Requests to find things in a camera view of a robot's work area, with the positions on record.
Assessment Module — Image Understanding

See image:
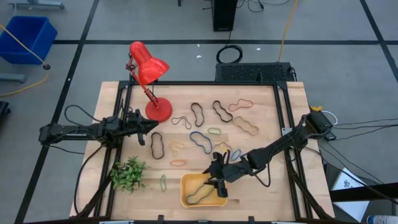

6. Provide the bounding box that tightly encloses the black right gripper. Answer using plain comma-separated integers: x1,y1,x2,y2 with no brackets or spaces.
201,151,249,198

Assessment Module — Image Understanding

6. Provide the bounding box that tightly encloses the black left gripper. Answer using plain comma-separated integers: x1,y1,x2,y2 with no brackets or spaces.
124,108,160,146

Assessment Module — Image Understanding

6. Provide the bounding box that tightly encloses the large blue rubber band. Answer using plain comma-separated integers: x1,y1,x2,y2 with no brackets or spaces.
189,131,213,155

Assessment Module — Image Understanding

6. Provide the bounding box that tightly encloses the wide black rubber band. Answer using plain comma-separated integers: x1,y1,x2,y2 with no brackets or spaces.
150,131,165,161
185,183,216,205
190,102,205,128
212,100,234,123

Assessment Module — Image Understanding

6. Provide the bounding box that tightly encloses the thin tan rubber band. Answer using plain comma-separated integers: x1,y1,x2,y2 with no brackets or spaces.
168,141,187,157
212,141,233,154

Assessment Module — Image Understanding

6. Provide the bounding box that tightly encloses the yellow plastic bin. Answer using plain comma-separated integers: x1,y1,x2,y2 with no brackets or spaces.
180,172,229,208

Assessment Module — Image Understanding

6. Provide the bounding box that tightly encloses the thin black rubber band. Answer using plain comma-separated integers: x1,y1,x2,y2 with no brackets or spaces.
170,116,193,130

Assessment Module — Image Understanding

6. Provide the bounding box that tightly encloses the wide tan rubber band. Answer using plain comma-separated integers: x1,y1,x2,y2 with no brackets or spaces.
232,116,260,136

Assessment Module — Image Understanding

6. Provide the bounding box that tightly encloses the thin red rubber band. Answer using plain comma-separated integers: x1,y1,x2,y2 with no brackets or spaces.
228,98,254,112

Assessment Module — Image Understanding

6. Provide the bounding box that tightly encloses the blue plastic storage bin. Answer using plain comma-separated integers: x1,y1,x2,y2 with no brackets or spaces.
0,16,58,65

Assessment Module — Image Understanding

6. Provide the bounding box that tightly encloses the green artificial plant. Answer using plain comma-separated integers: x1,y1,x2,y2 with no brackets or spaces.
109,156,147,194

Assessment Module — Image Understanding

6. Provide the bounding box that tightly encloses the red desk lamp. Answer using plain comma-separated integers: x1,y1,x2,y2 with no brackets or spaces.
126,40,174,123

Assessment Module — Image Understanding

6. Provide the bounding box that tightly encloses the black perforated case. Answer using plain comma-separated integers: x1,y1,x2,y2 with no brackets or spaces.
215,62,293,83

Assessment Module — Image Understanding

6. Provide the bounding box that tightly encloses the black computer tower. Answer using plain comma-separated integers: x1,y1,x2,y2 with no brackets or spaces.
211,0,238,32

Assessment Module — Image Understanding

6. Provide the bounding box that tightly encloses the white printed paper box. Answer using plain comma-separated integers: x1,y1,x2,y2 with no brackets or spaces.
330,167,371,222

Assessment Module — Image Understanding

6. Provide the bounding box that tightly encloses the grey metal foot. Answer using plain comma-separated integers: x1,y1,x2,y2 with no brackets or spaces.
0,73,25,83

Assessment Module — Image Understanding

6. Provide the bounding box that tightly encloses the black metal beam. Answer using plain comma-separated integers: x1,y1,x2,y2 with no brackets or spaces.
329,182,398,203

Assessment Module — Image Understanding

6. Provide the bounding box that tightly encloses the grey metal stand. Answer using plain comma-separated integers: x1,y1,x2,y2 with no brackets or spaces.
7,0,65,10

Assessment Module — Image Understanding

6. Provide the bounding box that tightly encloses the white blue canister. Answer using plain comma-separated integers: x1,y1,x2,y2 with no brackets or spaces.
366,214,398,224

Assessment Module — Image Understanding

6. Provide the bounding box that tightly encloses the black aluminium table frame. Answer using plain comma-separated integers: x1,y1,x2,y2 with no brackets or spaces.
70,80,335,224

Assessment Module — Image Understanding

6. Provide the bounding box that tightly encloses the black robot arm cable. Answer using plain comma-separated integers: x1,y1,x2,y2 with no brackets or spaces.
64,104,106,215

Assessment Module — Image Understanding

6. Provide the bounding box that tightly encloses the coiled black cable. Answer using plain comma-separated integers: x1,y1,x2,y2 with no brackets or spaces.
216,44,244,65

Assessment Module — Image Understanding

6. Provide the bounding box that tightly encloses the white looped cable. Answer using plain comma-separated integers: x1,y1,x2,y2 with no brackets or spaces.
322,110,338,125

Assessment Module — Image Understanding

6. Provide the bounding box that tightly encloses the yellow cable with puck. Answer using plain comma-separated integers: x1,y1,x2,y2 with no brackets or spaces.
0,24,51,98

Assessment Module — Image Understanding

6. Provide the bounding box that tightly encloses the black floor cable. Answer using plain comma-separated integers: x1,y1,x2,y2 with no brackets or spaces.
332,118,398,141

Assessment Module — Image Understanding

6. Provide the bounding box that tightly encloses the yellow hanging cable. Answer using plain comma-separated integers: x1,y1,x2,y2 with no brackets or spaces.
277,0,299,62

